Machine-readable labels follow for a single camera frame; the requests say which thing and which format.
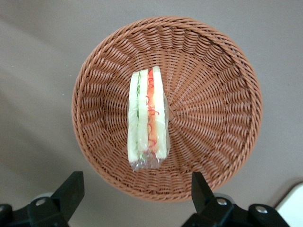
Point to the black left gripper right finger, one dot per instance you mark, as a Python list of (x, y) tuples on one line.
[(208, 205)]

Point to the white plastic tray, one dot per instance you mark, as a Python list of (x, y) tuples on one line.
[(292, 205)]

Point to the brown woven wicker basket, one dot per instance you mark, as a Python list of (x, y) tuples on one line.
[(208, 113)]

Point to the plastic-wrapped triangle sandwich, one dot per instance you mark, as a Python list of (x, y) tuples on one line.
[(143, 118)]

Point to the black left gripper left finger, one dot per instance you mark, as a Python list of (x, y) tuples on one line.
[(64, 198)]

